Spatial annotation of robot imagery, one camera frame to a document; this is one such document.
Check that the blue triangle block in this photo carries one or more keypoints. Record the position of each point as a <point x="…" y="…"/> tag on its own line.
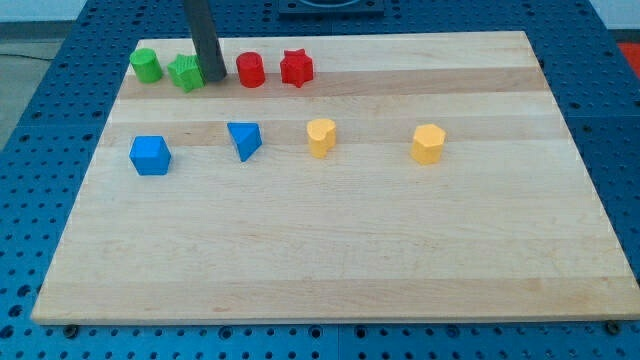
<point x="246" y="138"/>

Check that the blue cube block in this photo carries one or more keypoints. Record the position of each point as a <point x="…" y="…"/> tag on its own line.
<point x="150" y="155"/>

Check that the yellow heart block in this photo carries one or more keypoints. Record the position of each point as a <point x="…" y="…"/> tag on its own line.
<point x="322" y="136"/>

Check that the light wooden board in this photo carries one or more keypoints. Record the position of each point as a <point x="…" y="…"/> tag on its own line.
<point x="506" y="227"/>

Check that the red star block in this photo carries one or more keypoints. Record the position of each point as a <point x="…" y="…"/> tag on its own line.
<point x="296" y="68"/>

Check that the yellow hexagon block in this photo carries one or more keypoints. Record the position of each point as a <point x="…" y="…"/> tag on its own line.
<point x="428" y="143"/>

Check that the red cylinder block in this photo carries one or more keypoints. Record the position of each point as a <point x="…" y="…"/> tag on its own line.
<point x="250" y="69"/>

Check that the green star block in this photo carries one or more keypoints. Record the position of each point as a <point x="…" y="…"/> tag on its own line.
<point x="185" y="72"/>

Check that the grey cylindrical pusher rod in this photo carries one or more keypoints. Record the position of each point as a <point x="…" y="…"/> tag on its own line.
<point x="202" y="26"/>

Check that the green cylinder block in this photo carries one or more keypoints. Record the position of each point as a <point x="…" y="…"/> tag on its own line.
<point x="146" y="66"/>

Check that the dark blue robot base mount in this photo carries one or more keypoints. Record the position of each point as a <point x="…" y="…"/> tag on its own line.
<point x="297" y="8"/>

